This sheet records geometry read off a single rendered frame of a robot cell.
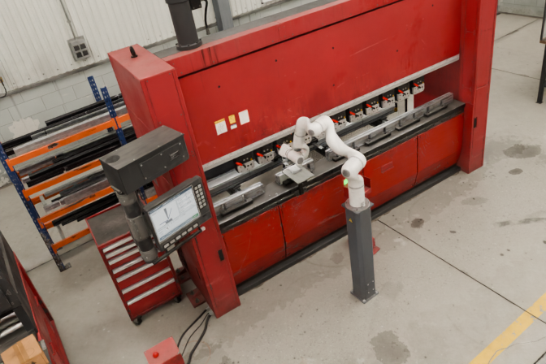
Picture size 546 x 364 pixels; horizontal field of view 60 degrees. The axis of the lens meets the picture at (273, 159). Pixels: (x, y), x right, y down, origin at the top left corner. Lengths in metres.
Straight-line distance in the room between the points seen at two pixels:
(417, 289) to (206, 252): 1.87
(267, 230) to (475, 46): 2.72
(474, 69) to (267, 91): 2.32
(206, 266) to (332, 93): 1.84
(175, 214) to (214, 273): 1.01
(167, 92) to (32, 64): 4.35
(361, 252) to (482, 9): 2.59
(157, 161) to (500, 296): 3.04
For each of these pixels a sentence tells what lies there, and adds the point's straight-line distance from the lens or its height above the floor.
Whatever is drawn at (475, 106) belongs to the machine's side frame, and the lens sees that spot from 5.48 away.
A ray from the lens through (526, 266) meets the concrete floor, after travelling 4.85.
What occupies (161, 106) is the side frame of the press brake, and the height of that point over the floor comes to 2.08.
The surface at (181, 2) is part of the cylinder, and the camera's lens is 3.50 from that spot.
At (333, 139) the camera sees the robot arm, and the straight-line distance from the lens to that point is 3.51.
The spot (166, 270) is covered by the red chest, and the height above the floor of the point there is 0.47.
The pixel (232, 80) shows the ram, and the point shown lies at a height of 1.99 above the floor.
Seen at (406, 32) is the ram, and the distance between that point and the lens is 4.70.
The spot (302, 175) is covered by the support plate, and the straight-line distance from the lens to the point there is 4.16.
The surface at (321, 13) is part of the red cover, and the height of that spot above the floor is 2.27.
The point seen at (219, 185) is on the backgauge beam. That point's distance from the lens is 4.32.
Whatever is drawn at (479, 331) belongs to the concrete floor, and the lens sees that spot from 4.28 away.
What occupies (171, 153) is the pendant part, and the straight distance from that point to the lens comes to 3.13.
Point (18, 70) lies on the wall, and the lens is 7.44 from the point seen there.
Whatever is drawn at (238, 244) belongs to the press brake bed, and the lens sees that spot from 4.23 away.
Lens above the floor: 3.31
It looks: 31 degrees down
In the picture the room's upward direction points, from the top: 10 degrees counter-clockwise
